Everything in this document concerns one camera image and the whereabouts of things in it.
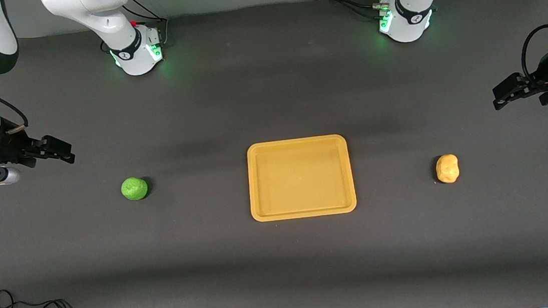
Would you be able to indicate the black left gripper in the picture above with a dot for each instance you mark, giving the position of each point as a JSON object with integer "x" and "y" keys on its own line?
{"x": 544, "y": 78}

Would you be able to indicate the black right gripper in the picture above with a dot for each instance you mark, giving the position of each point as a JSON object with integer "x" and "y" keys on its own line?
{"x": 8, "y": 148}

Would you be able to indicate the green apple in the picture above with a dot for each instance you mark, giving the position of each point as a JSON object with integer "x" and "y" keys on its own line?
{"x": 134, "y": 188}

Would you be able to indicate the yellow potato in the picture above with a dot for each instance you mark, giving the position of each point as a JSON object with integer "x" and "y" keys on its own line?
{"x": 447, "y": 168}

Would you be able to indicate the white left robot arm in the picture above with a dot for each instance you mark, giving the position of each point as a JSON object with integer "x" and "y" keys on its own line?
{"x": 413, "y": 4}

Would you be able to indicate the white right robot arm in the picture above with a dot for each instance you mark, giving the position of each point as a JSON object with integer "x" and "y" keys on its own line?
{"x": 120, "y": 18}

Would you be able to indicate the yellow plastic tray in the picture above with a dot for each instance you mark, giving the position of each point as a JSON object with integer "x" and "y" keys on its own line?
{"x": 301, "y": 177}

